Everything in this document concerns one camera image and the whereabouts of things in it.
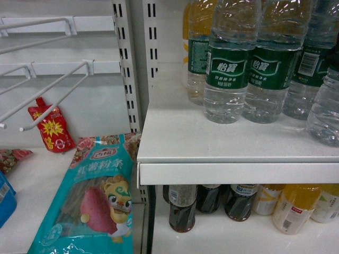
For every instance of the red sauce pouch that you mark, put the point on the red sauce pouch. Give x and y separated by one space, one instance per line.
53 128

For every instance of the dark tea bottle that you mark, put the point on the dark tea bottle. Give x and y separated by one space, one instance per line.
183 200
240 200
208 198

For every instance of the dark tea bottle middle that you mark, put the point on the dark tea bottle middle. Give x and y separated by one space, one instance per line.
208 198

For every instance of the yellow drink bottle rear right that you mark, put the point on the yellow drink bottle rear right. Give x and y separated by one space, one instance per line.
327 207

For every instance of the water bottle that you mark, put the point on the water bottle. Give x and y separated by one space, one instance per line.
200 22
232 40
282 31

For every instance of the yellow drink bottle front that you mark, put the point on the yellow drink bottle front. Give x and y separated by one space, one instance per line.
295 206

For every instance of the teal sweet potato noodle bag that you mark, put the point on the teal sweet potato noodle bag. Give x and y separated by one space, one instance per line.
92 209

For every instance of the water bottle far left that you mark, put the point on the water bottle far left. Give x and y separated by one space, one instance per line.
200 22

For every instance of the water bottle edge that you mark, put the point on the water bottle edge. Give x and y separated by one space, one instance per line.
322 122

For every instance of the white slotted shelf upright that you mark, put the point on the white slotted shelf upright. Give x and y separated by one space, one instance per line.
123 27

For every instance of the water bottle barcode label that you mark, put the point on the water bottle barcode label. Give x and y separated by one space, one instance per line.
311 67

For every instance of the white shelf board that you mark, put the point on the white shelf board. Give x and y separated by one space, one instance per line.
179 145

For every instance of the dark tea bottle right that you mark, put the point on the dark tea bottle right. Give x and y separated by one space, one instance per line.
240 200

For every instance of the yellow juice bottle upper shelf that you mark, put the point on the yellow juice bottle upper shelf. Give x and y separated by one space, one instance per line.
185 39

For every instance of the dark tea bottle left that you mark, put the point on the dark tea bottle left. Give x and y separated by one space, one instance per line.
183 200

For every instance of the yellow drink bottle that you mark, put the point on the yellow drink bottle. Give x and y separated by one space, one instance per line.
266 198
327 207
295 206

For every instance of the blue package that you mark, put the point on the blue package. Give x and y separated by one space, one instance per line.
8 201

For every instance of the yellow drink bottle rear left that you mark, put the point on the yellow drink bottle rear left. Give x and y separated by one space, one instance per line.
266 198

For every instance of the white display hook left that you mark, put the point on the white display hook left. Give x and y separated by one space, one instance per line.
18 84

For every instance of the red patterned snack bag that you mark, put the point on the red patterned snack bag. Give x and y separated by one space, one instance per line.
10 157

